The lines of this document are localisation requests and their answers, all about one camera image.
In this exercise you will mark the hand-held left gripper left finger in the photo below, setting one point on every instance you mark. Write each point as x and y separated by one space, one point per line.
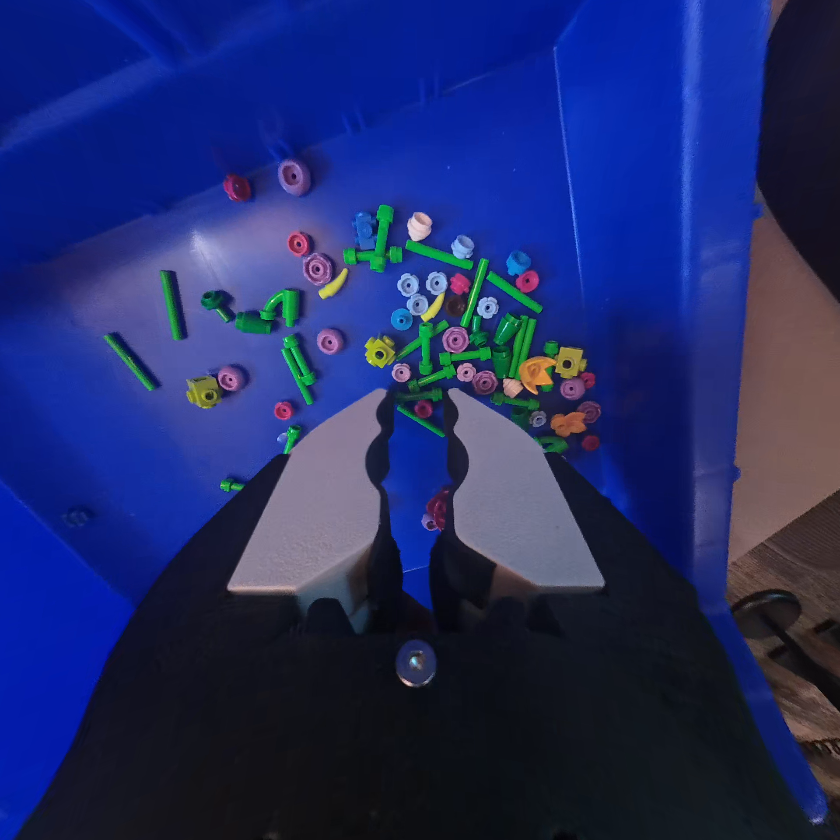
308 518

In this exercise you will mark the pile of small lego pieces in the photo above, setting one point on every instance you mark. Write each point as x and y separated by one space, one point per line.
455 339

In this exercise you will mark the black wheeled chair base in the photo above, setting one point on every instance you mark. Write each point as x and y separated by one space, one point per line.
768 613

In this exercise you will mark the black office chair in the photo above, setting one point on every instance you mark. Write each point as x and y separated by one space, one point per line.
807 131

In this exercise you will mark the blue plastic bin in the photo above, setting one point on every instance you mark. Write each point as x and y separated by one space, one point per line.
131 197

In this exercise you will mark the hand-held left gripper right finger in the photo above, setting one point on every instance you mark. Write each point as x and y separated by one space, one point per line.
518 518

